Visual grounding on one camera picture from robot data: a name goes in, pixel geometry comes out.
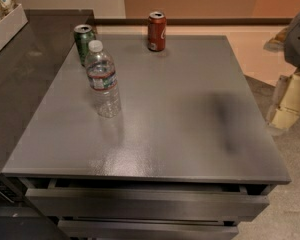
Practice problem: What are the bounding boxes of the upper metal drawer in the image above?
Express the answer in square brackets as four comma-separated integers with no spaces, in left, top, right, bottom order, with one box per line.
[26,180,269,221]

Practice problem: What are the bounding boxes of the dark side counter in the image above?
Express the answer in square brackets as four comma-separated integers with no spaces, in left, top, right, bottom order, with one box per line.
[0,9,95,240]

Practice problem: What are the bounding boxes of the red coke can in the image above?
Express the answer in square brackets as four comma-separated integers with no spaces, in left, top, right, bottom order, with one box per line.
[148,11,167,52]

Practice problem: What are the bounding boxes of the metal drawer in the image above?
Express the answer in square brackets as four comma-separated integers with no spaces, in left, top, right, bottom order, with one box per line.
[26,180,269,221]
[58,220,238,240]

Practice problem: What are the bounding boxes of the white snack box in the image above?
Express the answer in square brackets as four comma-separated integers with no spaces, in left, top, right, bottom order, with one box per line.
[0,4,28,51]

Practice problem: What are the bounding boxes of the green soda can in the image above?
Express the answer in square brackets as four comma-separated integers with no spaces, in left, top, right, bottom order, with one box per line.
[74,24,96,66]

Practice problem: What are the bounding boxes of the clear plastic water bottle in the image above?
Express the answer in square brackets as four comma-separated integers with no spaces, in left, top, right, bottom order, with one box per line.
[84,40,121,118]

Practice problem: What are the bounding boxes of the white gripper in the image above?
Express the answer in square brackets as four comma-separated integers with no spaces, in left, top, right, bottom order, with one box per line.
[264,12,300,130]

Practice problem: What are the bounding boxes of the lower metal drawer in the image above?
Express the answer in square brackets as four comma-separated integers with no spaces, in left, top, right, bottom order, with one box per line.
[58,220,238,240]

